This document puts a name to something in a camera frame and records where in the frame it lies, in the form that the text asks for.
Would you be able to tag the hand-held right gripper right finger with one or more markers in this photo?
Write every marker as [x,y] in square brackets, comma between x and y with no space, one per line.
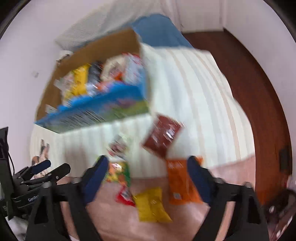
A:
[200,183]

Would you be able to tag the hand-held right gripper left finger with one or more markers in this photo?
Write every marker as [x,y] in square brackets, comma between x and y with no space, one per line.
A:
[94,183]

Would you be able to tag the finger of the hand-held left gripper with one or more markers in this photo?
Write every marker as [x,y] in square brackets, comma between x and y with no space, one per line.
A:
[41,165]
[59,170]

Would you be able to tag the orange snack packet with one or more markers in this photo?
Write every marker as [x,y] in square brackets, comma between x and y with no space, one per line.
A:
[180,183]

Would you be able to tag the green fruit candy packet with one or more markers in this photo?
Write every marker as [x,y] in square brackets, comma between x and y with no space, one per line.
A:
[118,173]

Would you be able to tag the small brown white packet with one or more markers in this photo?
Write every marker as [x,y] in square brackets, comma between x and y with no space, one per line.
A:
[118,146]

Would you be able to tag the yellow chips packet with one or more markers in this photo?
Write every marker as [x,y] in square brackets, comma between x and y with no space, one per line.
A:
[150,206]

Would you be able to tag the dark red snack packet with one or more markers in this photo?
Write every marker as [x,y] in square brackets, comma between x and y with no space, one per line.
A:
[161,136]

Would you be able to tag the cardboard box with blue print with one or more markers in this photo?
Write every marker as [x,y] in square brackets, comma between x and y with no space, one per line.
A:
[104,113]

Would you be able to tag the beige snack packet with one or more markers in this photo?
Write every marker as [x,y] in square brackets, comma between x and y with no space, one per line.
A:
[60,82]

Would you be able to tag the yellow packet with dark label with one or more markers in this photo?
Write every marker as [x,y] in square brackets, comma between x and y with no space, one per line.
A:
[77,83]

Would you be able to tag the black snack packet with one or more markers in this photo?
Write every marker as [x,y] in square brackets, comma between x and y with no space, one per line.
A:
[93,74]

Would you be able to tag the grey white snack packet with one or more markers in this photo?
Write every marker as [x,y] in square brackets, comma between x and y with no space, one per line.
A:
[112,66]

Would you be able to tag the red and white long packet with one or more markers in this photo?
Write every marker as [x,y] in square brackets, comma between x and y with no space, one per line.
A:
[134,67]

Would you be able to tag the striped cat print blanket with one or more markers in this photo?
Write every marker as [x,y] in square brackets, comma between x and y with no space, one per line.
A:
[196,92]

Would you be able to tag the grey dotted pillow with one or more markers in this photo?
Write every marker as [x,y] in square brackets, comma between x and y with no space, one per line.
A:
[92,27]

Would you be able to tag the blue bed sheet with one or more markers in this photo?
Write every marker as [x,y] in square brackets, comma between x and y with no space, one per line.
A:
[159,32]

